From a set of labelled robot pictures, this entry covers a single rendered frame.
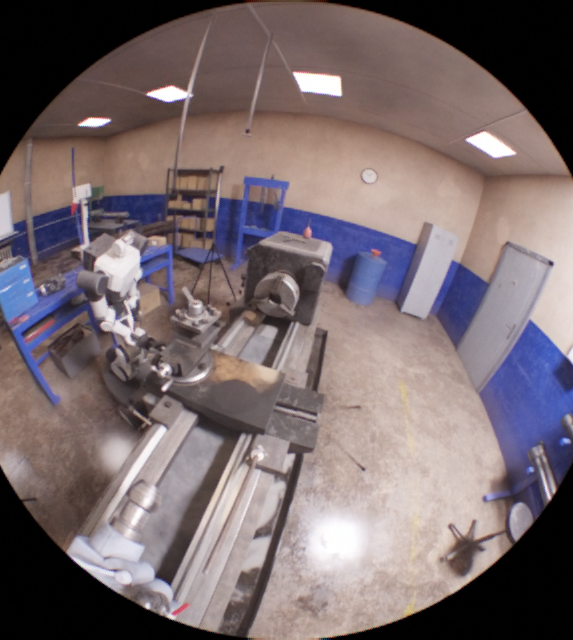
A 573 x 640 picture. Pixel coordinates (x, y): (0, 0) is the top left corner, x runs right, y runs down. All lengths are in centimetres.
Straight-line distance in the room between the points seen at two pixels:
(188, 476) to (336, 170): 471
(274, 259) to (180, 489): 133
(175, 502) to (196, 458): 22
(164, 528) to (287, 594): 99
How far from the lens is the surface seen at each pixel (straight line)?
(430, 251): 449
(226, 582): 87
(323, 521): 179
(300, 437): 95
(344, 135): 485
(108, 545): 61
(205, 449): 106
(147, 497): 60
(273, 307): 134
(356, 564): 186
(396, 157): 486
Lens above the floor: 169
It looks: 32 degrees down
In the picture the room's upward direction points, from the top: 12 degrees clockwise
